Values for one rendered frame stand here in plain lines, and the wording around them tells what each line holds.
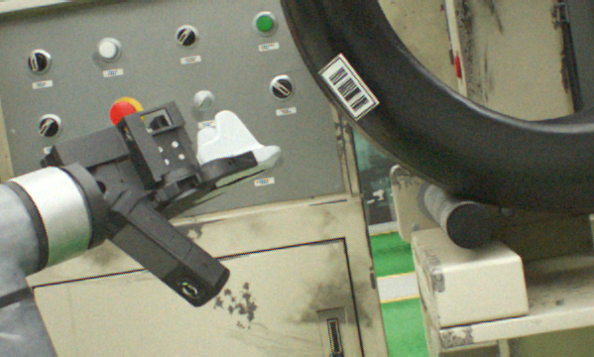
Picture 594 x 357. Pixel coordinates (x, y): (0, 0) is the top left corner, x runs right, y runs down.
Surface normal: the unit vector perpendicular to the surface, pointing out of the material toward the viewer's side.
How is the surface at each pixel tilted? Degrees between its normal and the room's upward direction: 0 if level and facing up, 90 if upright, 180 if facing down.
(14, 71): 90
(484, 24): 90
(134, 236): 124
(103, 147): 70
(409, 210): 90
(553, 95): 90
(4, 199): 40
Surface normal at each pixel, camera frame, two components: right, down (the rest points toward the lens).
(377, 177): 0.02, 0.05
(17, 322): 0.65, -0.30
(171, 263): -0.43, 0.67
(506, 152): -0.10, 0.24
